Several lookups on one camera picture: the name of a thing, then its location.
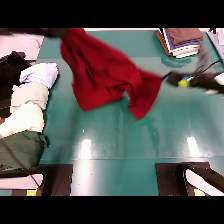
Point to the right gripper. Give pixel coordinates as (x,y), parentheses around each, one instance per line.
(173,79)

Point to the red T-shirt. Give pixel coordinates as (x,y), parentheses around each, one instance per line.
(103,73)

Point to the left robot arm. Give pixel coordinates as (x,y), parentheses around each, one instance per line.
(56,180)

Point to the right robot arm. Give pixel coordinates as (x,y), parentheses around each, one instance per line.
(206,176)

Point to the grey-blue garment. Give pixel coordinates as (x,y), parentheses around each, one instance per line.
(173,45)

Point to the orange garment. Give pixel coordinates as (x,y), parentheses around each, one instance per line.
(163,41)

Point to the brown garment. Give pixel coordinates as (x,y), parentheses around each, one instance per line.
(183,35)

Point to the pale blue garment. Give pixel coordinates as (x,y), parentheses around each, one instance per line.
(40,74)

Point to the beige garment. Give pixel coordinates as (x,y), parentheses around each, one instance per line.
(30,95)

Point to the cream garment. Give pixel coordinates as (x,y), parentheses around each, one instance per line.
(23,120)

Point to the black garment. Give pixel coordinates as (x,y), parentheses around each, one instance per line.
(11,71)

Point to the dark green garment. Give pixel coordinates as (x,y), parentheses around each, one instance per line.
(20,148)

